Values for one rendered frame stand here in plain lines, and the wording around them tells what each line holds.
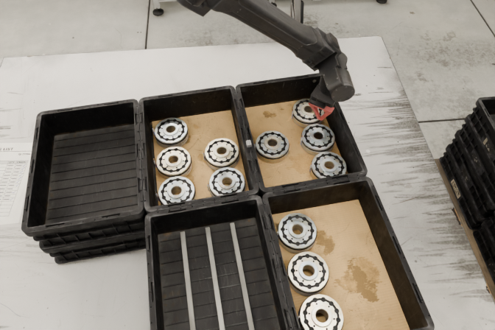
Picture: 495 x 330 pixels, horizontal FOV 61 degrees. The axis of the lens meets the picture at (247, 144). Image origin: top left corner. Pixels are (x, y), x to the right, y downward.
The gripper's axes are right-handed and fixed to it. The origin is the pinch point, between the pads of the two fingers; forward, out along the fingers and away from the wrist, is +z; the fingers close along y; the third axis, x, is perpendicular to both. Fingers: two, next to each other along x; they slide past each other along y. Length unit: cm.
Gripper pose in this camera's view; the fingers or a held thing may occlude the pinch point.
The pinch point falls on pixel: (325, 110)
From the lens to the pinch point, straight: 120.3
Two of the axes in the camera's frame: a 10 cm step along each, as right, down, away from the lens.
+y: 5.2, -6.9, 5.0
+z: 0.1, 5.9, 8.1
